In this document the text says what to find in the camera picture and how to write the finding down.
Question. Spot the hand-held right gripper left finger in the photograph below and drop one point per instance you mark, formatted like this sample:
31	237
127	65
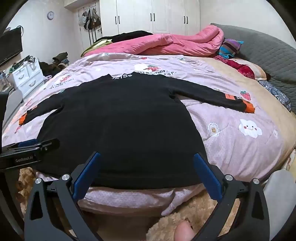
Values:
85	177

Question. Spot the white drawer cabinet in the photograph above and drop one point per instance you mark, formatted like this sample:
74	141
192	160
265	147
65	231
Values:
25	76

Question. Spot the grey quilted headboard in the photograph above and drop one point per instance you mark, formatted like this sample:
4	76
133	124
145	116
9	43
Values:
266	55

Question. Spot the white bed frame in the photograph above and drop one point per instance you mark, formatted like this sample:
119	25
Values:
277	190

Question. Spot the person's right hand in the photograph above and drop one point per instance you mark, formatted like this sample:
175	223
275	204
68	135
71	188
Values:
183	233

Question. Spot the red floral pillow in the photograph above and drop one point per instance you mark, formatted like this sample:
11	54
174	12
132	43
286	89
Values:
245	68

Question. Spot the pink quilt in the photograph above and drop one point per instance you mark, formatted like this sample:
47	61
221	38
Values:
173	44

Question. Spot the brown fluffy robe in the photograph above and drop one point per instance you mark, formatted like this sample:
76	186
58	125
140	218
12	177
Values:
166	224

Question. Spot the black sweater with orange cuffs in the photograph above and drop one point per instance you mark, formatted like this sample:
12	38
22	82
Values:
127	127

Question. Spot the white door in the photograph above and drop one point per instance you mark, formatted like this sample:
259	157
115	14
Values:
79	39

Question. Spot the tan bedsheet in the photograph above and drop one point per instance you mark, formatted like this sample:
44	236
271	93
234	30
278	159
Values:
266	104

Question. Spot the black clothes pile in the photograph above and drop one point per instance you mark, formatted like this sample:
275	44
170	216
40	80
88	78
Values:
131	36

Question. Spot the black television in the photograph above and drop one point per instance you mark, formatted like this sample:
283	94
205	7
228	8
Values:
9	46

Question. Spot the blue patterned cloth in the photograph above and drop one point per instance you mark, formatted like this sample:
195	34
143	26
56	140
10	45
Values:
275	90

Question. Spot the dark clothes heap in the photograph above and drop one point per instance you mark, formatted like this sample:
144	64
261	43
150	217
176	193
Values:
60	58

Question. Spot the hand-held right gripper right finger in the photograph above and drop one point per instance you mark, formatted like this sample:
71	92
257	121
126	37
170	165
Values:
208	177

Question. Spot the lilac strawberry printed blanket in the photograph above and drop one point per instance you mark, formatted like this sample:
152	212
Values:
231	150

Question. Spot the striped colourful pillow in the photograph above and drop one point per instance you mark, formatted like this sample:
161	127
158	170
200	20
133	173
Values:
230	48

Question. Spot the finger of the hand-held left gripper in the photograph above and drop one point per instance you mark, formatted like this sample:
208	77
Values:
26	143
49	144

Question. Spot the light grey chair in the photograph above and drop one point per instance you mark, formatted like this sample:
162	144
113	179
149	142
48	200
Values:
13	99

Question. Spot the hanging bags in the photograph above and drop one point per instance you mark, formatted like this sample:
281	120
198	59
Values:
89	20

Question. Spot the green blanket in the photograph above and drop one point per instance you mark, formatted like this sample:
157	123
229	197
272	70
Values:
92	47

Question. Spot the round wall clock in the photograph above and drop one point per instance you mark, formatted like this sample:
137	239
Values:
50	15

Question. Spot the white wardrobe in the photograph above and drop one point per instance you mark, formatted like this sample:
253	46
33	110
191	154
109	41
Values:
138	14

